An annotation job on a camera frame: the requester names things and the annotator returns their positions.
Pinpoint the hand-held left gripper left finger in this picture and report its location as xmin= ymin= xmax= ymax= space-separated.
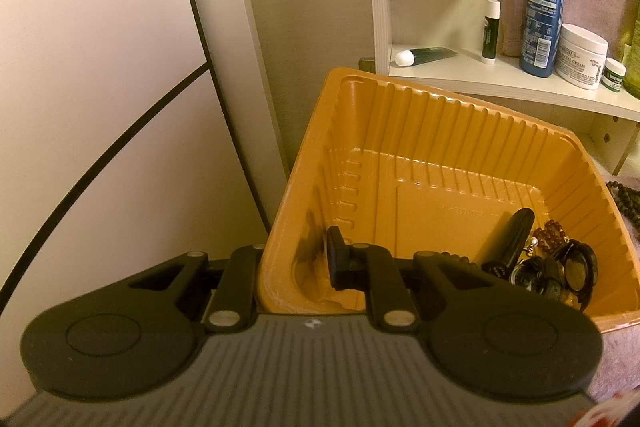
xmin=129 ymin=243 xmax=267 ymax=334

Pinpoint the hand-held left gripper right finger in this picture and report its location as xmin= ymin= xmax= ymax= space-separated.
xmin=326 ymin=227 xmax=581 ymax=334

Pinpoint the orange ribbed plastic tray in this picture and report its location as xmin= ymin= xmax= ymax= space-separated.
xmin=255 ymin=67 xmax=640 ymax=337

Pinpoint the black oblong case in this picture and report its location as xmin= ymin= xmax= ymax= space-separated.
xmin=482 ymin=208 xmax=536 ymax=279

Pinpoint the black ring-shaped jewelry piece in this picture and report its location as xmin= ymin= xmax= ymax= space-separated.
xmin=510 ymin=257 xmax=548 ymax=294

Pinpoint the red bead bracelet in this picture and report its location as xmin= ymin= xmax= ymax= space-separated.
xmin=532 ymin=219 xmax=572 ymax=254

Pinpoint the black round compact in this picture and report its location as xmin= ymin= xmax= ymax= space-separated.
xmin=552 ymin=239 xmax=599 ymax=310

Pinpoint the dark green tube white cap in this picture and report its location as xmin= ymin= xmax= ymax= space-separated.
xmin=395 ymin=47 xmax=460 ymax=68

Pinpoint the white panel with black trim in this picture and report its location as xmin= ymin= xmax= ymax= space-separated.
xmin=0 ymin=0 xmax=293 ymax=308

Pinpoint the white and green lip balm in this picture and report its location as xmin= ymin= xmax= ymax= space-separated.
xmin=481 ymin=0 xmax=502 ymax=65

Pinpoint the blue spray bottle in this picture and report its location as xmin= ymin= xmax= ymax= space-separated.
xmin=519 ymin=0 xmax=565 ymax=76

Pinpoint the large white cream jar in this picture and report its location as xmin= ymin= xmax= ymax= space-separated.
xmin=554 ymin=23 xmax=609 ymax=90

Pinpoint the small white green-label jar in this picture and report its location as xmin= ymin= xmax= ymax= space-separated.
xmin=601 ymin=58 xmax=627 ymax=92

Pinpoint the green translucent bottle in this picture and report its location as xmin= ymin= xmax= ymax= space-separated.
xmin=620 ymin=2 xmax=640 ymax=100

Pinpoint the dark green bead bracelet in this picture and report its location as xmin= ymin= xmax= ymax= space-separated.
xmin=605 ymin=179 xmax=640 ymax=228

